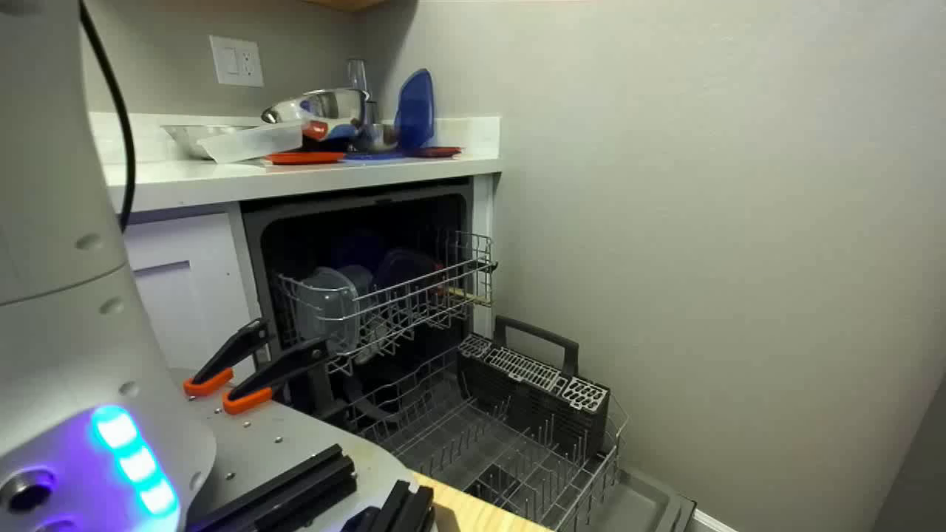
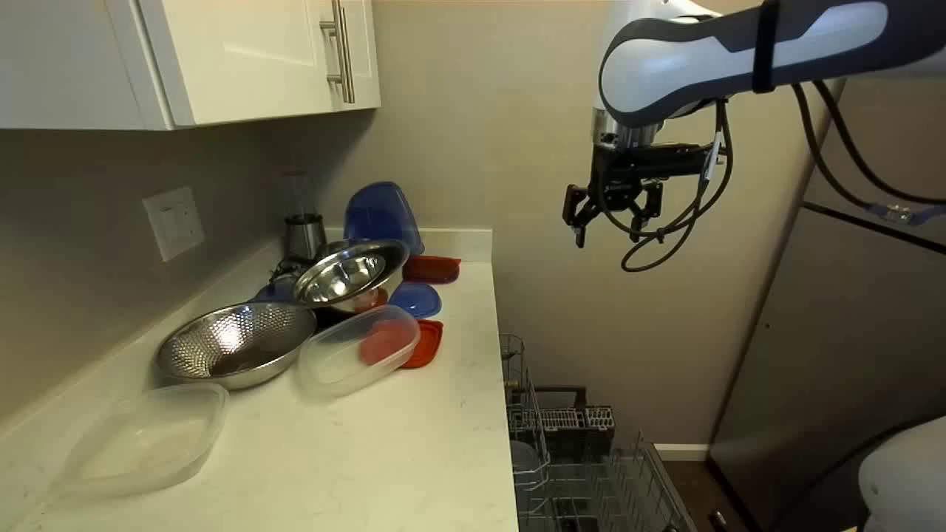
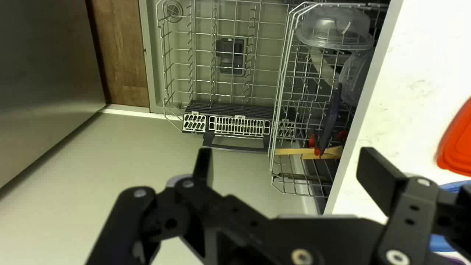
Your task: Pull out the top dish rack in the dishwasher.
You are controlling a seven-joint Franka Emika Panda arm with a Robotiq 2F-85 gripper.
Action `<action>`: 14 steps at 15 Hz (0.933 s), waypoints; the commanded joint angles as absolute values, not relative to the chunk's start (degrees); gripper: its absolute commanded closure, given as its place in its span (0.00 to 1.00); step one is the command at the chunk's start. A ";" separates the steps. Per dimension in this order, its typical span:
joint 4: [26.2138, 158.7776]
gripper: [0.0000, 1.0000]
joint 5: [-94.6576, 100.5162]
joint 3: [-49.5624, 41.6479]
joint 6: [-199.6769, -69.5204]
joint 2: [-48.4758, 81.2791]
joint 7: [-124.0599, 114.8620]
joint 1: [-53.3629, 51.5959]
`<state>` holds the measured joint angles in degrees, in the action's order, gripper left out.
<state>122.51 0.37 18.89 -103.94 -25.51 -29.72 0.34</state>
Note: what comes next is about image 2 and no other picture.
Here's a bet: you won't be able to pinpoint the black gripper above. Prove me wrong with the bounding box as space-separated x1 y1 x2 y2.
562 109 708 245

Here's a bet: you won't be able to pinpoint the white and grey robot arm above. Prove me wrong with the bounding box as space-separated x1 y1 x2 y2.
562 0 946 242

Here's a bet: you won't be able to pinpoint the red plastic container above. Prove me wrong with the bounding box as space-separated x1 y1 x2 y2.
401 255 460 285

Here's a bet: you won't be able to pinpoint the blue plastic bowl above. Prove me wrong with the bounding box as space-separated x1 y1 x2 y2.
391 280 441 319

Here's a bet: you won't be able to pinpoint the red plastic lid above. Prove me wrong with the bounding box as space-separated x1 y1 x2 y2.
405 319 444 369

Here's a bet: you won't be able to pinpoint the stainless steel refrigerator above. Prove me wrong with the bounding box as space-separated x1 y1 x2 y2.
708 78 946 532

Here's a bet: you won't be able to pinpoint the tilted steel mixing bowl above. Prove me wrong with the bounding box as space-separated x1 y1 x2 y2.
293 239 408 314

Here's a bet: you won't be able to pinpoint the clear plastic container with lid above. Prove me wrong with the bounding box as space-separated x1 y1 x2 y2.
295 306 419 399

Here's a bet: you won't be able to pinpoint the small steel cup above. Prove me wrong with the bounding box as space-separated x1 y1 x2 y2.
283 212 324 263

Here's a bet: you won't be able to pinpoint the white round object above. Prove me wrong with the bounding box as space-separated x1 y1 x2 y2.
858 416 946 532

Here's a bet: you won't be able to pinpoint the large steel mixing bowl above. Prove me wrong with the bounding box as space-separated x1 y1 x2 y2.
154 303 317 390

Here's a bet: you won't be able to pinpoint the clear flat plastic container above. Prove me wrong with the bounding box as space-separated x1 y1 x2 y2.
57 384 230 499

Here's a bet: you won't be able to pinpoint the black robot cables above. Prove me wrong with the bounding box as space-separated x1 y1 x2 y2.
618 79 946 276

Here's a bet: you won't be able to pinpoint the silver cabinet handle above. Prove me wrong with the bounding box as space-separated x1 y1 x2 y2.
320 0 354 103

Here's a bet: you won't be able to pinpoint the white wall outlet plate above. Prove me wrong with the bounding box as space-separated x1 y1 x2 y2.
142 187 203 263

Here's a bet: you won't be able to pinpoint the white upper wall cabinet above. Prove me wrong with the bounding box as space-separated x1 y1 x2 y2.
0 0 380 130

